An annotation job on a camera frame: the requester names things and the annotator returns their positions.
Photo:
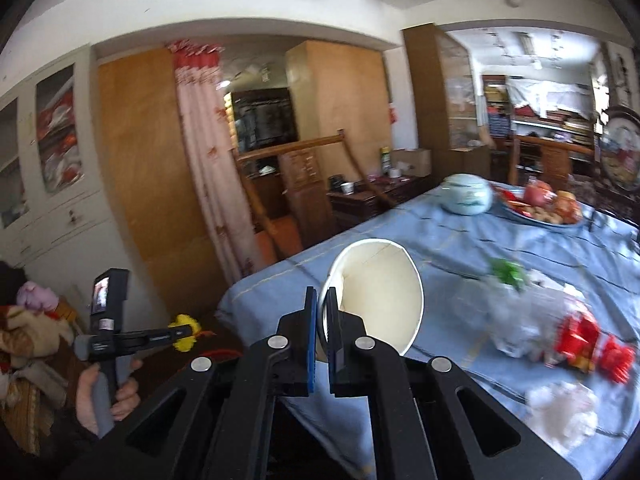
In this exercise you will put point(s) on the pink floral curtain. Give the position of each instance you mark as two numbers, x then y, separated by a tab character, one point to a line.
205	160

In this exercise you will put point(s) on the cardboard box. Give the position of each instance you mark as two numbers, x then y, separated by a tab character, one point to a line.
412	161

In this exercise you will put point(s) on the white glass-door cabinet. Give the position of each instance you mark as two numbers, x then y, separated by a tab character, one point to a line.
55	220

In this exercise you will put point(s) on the white paper cup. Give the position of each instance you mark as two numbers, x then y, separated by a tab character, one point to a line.
380	285

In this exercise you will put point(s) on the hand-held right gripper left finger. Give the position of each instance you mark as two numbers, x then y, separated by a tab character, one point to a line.
311	345

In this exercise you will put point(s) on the wooden desk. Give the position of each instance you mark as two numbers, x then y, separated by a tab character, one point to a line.
555	152

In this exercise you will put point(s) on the wooden glass display cabinet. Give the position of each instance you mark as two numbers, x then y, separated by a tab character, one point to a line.
430	100

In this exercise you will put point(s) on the red and white stacked packets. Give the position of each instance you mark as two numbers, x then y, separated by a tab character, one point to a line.
60	145

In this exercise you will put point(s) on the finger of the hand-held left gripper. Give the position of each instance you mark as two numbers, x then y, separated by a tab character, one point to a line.
170	336

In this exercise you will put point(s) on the pink cloth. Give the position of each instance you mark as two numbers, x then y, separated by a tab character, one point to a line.
36	294

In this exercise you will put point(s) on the green wrapper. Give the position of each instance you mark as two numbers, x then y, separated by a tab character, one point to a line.
507	272

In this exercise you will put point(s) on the brown patterned blanket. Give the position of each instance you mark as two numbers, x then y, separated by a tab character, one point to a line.
30	360

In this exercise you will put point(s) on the book shelves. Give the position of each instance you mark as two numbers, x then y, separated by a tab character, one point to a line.
500	105

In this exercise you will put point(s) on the yellow wrapper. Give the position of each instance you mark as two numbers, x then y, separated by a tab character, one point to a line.
184	327

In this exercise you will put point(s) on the wooden chair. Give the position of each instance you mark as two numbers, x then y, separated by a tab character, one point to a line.
305	195

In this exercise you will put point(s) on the plate of fruit and nuts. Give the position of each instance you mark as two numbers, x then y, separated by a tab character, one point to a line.
547	210

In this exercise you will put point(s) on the large red snack wrapper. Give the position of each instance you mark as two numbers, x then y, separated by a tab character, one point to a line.
575	337

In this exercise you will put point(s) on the green can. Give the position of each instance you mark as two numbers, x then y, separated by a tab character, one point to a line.
385	157

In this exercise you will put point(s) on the clear plastic bag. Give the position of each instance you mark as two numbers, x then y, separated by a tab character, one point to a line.
520	315

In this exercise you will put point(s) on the white crumpled tissue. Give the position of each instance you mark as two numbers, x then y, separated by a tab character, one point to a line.
565	412

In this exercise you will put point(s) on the person's left forearm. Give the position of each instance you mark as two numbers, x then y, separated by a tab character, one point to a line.
45	455

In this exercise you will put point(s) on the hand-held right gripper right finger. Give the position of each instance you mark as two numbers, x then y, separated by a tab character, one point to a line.
333	345

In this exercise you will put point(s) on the dark glass cabinet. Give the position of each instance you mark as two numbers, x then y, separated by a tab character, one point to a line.
262	115

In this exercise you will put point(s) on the white mug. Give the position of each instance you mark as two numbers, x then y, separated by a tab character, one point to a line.
347	188

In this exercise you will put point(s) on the white cloth cover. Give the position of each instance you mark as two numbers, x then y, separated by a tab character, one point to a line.
550	95

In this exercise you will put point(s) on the dark wooden side table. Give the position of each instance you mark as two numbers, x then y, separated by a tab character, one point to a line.
380	197

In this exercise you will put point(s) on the round framed decorative screen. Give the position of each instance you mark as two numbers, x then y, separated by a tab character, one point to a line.
622	155

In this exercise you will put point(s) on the small red snack wrapper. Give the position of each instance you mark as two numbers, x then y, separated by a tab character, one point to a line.
616	360

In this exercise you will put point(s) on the pale blue ceramic jar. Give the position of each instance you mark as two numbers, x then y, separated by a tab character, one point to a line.
466	194

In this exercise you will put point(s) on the tall orange wooden wardrobe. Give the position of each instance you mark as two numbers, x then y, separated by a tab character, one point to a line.
335	95

